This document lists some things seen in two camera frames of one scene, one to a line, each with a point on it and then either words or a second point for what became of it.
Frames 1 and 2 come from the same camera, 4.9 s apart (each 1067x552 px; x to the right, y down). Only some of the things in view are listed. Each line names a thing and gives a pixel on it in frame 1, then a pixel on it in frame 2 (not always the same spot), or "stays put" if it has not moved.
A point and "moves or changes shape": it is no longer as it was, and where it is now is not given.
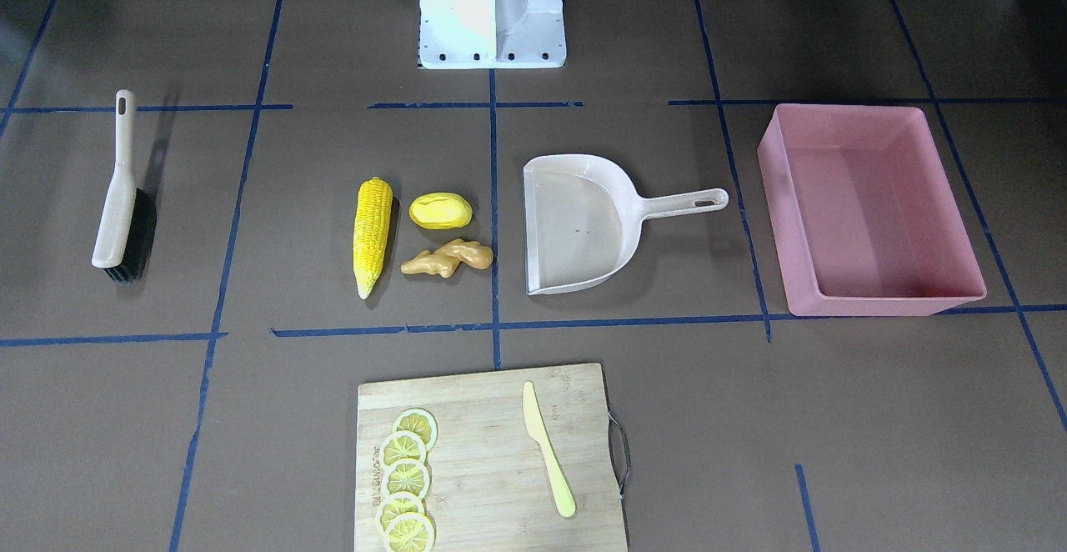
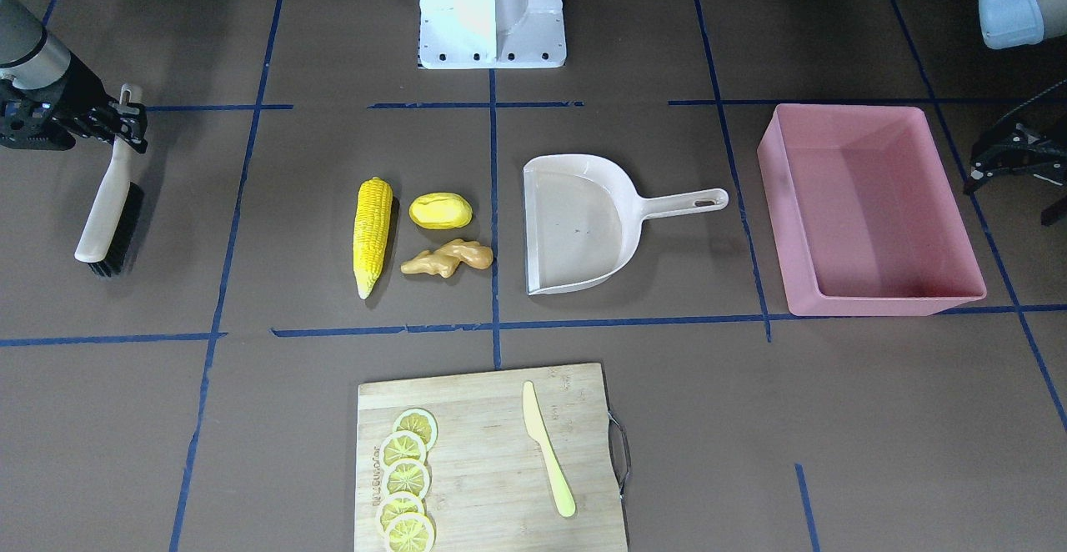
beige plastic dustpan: x=583 y=216 stays put
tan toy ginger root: x=446 y=260 stays put
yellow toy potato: x=440 y=210 stays put
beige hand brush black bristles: x=127 y=230 moves or changes shape
